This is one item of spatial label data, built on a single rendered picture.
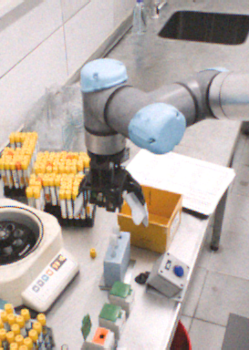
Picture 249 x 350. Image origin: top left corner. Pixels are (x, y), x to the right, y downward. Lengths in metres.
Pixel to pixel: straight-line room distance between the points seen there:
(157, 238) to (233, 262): 1.27
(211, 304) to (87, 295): 1.18
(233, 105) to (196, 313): 1.57
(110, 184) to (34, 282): 0.35
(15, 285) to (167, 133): 0.53
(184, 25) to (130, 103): 2.06
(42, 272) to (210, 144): 0.76
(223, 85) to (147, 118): 0.13
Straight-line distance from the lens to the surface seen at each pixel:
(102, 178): 0.86
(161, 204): 1.29
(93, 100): 0.78
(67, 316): 1.12
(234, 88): 0.74
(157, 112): 0.71
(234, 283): 2.36
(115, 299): 1.07
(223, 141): 1.65
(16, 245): 1.14
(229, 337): 1.01
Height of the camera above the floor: 1.77
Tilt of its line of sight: 41 degrees down
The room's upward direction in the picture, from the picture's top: 3 degrees counter-clockwise
